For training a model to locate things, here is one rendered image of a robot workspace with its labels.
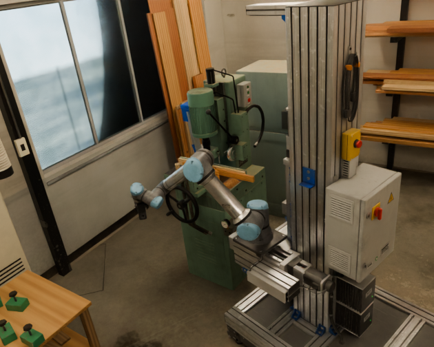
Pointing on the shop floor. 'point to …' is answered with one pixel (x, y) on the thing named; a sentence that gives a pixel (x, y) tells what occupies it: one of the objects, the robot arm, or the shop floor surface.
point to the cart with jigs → (36, 314)
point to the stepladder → (190, 127)
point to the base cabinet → (215, 243)
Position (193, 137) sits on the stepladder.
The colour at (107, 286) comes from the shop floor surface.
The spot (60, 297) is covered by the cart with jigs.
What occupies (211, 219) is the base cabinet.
